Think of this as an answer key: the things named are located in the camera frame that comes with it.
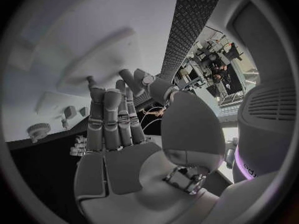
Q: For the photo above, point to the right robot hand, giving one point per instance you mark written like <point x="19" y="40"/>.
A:
<point x="126" y="171"/>

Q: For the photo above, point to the white task board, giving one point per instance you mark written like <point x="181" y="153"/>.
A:
<point x="140" y="22"/>

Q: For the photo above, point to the small grey peg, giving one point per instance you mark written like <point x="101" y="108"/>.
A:
<point x="64" y="123"/>

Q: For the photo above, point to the grey long cylinder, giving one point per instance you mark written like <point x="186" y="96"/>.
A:
<point x="139" y="78"/>
<point x="127" y="76"/>

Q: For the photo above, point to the grey short cylinder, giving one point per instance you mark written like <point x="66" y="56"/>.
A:
<point x="148" y="79"/>

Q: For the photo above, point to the grey gear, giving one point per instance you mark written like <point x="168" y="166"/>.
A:
<point x="38" y="129"/>

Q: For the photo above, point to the person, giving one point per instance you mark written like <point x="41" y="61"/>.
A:
<point x="218" y="72"/>

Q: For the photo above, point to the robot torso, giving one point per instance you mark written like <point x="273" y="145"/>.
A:
<point x="268" y="134"/>

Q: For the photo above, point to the cluttered workshop desk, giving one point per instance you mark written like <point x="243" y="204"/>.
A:
<point x="219" y="46"/>

